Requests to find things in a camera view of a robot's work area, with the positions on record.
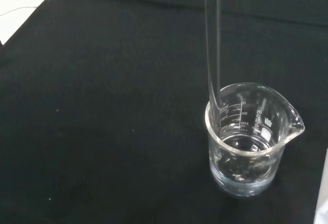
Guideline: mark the clear glass beaker with water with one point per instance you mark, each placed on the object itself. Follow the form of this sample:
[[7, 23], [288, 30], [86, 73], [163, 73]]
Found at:
[[246, 157]]

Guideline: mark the black bench cloth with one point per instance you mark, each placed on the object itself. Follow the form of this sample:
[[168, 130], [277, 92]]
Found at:
[[115, 106]]

